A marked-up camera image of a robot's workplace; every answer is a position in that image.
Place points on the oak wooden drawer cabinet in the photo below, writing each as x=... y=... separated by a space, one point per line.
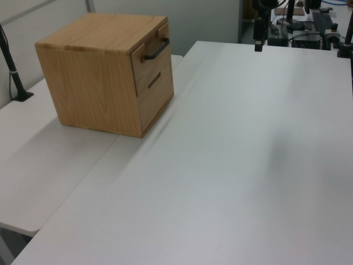
x=91 y=82

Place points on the black monitor stand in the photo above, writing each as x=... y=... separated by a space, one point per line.
x=290 y=19

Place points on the black control box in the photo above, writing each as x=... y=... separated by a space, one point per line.
x=306 y=40

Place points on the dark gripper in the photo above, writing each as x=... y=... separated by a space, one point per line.
x=258 y=29

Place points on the wooden drawer with notch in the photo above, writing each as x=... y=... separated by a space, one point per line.
x=157 y=106

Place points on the black equipment box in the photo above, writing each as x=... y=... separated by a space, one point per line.
x=278 y=34

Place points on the black computer keyboard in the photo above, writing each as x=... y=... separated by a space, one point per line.
x=322 y=22

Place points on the black computer mouse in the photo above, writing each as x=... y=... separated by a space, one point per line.
x=325 y=10

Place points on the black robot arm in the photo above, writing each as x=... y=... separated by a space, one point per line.
x=266 y=8

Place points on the brown board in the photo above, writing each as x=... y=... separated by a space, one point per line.
x=296 y=11

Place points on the black camera pole with clamp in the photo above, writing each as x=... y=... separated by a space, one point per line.
x=347 y=41

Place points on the black camera pole with base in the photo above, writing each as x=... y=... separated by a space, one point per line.
x=12 y=71

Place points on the grey emergency stop button box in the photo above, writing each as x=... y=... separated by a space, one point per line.
x=331 y=33

